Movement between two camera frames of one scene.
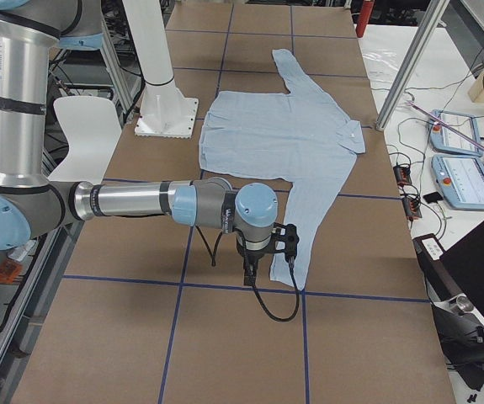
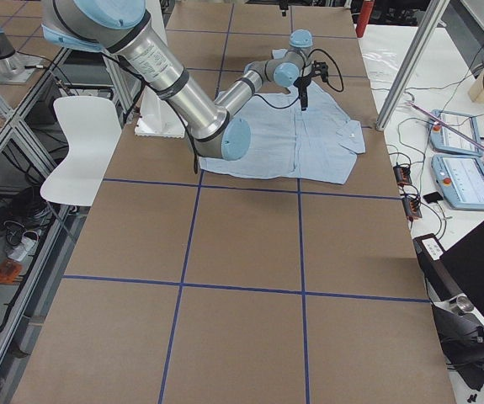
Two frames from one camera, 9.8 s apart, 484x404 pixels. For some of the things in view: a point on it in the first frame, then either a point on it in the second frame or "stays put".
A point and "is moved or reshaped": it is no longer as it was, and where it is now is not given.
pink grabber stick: [458, 132] stays put
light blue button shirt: [298, 137] is moved or reshaped
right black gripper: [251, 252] → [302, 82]
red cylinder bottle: [364, 17] stays put
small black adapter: [433, 197] stays put
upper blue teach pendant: [442, 139] stays put
